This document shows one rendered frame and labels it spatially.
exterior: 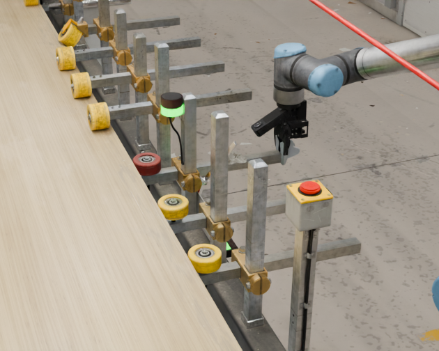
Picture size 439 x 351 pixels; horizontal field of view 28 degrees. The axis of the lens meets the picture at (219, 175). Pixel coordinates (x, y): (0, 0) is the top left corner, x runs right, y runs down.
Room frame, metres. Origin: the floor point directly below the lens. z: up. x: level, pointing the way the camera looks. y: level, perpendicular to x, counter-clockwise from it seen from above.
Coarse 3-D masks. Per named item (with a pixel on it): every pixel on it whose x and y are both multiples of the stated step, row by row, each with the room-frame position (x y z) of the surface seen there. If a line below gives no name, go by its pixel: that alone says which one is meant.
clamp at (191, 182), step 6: (174, 162) 2.24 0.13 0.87; (180, 162) 2.24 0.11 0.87; (180, 168) 2.20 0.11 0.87; (180, 174) 2.18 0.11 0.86; (186, 174) 2.17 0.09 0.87; (192, 174) 2.17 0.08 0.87; (198, 174) 2.17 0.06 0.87; (180, 180) 2.18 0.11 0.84; (186, 180) 2.15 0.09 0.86; (192, 180) 2.15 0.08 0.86; (198, 180) 2.15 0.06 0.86; (180, 186) 2.18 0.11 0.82; (186, 186) 2.14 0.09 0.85; (192, 186) 2.15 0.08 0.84; (198, 186) 2.15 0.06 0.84; (192, 192) 2.15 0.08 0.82
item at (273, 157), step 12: (252, 156) 2.30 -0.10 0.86; (264, 156) 2.30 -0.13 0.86; (276, 156) 2.31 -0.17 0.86; (168, 168) 2.22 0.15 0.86; (204, 168) 2.23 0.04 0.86; (228, 168) 2.26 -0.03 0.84; (240, 168) 2.27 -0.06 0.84; (144, 180) 2.17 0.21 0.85; (156, 180) 2.18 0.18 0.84; (168, 180) 2.20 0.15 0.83
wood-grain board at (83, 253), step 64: (0, 0) 3.63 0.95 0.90; (0, 64) 2.90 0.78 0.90; (0, 128) 2.39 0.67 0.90; (64, 128) 2.39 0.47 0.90; (0, 192) 2.00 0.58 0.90; (64, 192) 2.00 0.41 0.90; (128, 192) 2.01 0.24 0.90; (0, 256) 1.70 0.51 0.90; (64, 256) 1.71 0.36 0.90; (128, 256) 1.71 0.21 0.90; (0, 320) 1.46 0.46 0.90; (64, 320) 1.47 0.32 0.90; (128, 320) 1.47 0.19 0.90; (192, 320) 1.47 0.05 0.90
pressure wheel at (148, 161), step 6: (138, 156) 2.20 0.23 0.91; (144, 156) 2.21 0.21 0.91; (150, 156) 2.21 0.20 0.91; (156, 156) 2.21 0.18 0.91; (138, 162) 2.17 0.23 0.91; (144, 162) 2.17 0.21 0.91; (150, 162) 2.17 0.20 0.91; (156, 162) 2.17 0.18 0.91; (138, 168) 2.16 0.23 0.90; (144, 168) 2.15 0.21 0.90; (150, 168) 2.15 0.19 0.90; (156, 168) 2.16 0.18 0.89; (144, 174) 2.15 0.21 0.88; (150, 174) 2.15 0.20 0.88
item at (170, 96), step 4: (172, 92) 2.20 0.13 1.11; (164, 96) 2.17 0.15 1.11; (168, 96) 2.17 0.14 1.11; (172, 96) 2.17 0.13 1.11; (176, 96) 2.17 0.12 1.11; (180, 96) 2.17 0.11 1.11; (176, 108) 2.15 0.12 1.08; (180, 116) 2.19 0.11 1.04; (172, 124) 2.17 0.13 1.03; (176, 132) 2.17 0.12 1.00; (180, 140) 2.18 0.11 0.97; (180, 144) 2.18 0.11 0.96; (180, 148) 2.18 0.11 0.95; (180, 152) 2.18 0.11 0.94; (180, 156) 2.18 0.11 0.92
